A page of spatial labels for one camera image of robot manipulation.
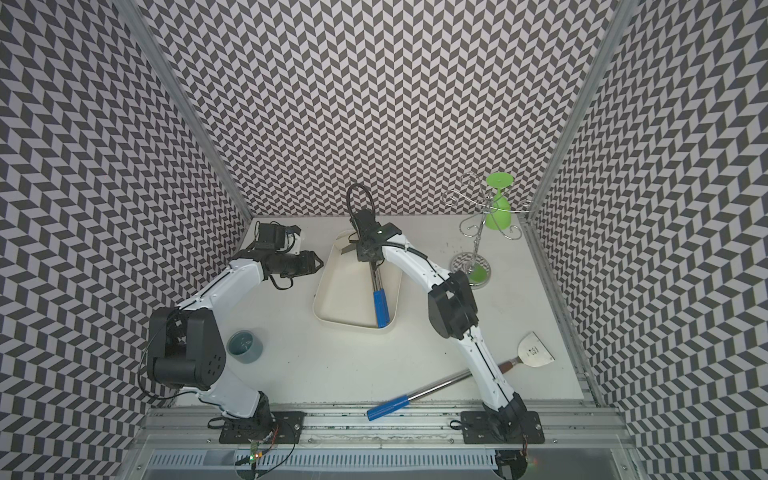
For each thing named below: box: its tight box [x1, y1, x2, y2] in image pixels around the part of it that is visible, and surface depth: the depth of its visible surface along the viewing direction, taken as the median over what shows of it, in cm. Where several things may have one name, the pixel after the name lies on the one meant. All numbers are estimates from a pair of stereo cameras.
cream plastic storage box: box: [313, 230, 404, 332], surface depth 98 cm
